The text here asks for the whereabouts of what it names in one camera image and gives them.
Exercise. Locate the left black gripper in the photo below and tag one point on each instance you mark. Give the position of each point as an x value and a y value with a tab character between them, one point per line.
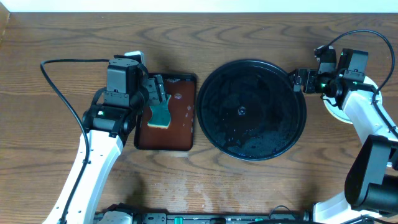
157	90

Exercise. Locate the green yellow sponge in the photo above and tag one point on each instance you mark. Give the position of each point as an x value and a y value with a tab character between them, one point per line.
161	117

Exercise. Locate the light blue plate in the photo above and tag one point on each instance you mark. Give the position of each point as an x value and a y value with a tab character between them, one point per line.
339	114

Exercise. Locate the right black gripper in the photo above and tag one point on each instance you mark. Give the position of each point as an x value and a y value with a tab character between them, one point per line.
311	74

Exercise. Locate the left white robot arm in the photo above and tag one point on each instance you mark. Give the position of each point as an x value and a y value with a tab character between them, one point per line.
105	130

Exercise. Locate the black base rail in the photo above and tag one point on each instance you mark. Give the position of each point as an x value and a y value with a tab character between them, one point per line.
122	213

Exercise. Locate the round black tray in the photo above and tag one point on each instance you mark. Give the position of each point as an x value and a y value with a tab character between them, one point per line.
249	110

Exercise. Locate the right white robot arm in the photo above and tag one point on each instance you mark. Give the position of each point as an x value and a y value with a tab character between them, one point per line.
369	192

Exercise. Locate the rectangular brown water tray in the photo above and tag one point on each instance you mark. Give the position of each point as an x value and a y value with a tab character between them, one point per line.
179	135

